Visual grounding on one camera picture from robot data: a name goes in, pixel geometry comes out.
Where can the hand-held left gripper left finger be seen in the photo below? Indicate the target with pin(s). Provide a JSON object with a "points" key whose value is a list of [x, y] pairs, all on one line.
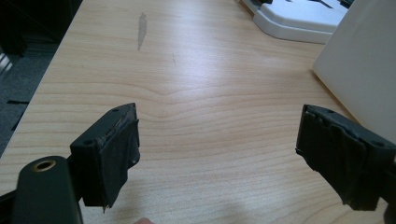
{"points": [[102, 155]]}

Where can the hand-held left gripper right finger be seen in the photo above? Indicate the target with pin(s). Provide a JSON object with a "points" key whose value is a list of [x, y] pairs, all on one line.
{"points": [[342, 155]]}

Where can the white plastic box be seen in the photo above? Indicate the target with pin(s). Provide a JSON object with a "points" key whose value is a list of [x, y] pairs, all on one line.
{"points": [[362, 62]]}

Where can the white plastic tray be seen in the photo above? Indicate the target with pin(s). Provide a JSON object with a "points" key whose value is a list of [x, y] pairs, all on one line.
{"points": [[295, 18]]}

